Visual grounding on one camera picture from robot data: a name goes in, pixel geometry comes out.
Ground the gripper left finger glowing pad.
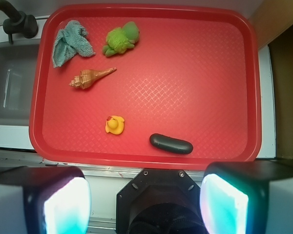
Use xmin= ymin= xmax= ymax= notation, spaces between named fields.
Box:
xmin=0 ymin=166 xmax=91 ymax=234

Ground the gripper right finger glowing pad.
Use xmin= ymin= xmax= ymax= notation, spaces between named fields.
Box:
xmin=200 ymin=160 xmax=293 ymax=234

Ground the green plush animal toy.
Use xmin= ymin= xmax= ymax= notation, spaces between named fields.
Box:
xmin=102 ymin=21 xmax=140 ymax=57

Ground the black oblong stone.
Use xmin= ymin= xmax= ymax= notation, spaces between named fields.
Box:
xmin=149 ymin=133 xmax=193 ymax=155

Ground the grey sink basin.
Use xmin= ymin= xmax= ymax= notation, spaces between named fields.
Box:
xmin=0 ymin=39 xmax=40 ymax=126

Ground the yellow rubber duck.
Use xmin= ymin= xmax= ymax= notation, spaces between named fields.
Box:
xmin=105 ymin=115 xmax=125 ymax=135

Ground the brown spiral seashell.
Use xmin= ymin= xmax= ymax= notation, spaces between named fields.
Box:
xmin=69 ymin=67 xmax=117 ymax=90

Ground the red plastic tray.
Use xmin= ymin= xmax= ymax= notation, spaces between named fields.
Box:
xmin=29 ymin=4 xmax=261 ymax=170

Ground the teal knitted cloth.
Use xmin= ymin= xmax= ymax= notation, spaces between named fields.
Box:
xmin=52 ymin=20 xmax=96 ymax=68

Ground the black sink faucet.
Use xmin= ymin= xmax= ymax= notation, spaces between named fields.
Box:
xmin=0 ymin=0 xmax=39 ymax=44

